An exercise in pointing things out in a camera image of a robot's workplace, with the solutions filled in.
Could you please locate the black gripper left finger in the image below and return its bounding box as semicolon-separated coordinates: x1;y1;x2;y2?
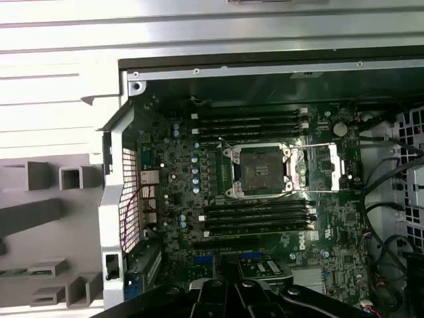
94;255;233;318

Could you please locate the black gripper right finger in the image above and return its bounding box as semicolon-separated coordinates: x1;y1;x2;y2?
231;255;372;318

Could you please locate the metal socket cover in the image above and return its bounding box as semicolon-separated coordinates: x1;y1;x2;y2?
286;142;343;193

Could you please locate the wire locking lever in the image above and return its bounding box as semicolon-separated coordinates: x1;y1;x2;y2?
217;135;235;153

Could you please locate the CPU socket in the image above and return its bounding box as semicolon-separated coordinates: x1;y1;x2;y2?
224;141;295;200

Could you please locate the silver chipset heatsink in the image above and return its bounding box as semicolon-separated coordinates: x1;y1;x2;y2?
291;267;327;286

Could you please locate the black RAM slot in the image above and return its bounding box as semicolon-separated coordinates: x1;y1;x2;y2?
197;129;304;142
191;121;309;135
191;108;309;120
202;221;317;238
198;205;317;222
197;115;304;127
203;213;309;230
202;198;309;215

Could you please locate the green motherboard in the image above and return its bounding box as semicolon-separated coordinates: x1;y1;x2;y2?
132;95;375;299

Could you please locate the black PC case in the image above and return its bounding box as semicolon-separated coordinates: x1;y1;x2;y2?
97;54;424;318

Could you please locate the silver drive cage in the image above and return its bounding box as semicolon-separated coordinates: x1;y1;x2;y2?
392;105;424;239

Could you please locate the grey parts rack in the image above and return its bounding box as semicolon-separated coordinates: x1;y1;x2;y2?
0;160;104;309

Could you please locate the green RAM stick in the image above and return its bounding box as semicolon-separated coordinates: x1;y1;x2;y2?
0;268;32;278

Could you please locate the black looped cable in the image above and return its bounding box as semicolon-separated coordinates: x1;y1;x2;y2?
360;155;408;318

